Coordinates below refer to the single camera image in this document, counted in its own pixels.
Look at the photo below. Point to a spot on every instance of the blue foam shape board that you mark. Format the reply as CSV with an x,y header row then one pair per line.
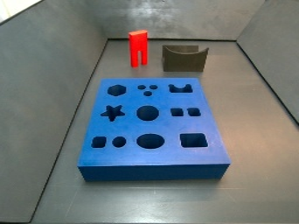
x,y
151,131

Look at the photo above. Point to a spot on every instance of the red two-pronged peg block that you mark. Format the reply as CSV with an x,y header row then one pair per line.
x,y
138,47

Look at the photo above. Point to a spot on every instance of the dark grey curved block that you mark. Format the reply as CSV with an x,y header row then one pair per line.
x,y
183,58

